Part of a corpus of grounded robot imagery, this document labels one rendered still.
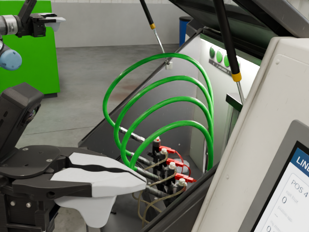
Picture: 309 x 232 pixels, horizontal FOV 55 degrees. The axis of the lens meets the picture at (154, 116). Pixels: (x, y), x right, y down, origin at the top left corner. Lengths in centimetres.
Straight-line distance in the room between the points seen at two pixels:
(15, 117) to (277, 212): 42
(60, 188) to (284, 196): 37
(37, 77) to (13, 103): 399
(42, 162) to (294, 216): 38
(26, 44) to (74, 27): 336
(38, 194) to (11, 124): 7
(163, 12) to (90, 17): 184
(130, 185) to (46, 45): 394
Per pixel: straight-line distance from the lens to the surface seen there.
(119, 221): 115
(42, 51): 421
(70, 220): 237
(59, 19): 141
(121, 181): 30
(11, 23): 135
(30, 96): 30
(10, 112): 30
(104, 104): 91
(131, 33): 769
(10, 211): 34
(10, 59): 120
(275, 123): 56
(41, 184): 30
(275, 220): 55
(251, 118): 61
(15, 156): 35
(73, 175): 31
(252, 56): 93
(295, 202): 52
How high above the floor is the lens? 165
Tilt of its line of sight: 26 degrees down
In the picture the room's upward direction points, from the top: 3 degrees clockwise
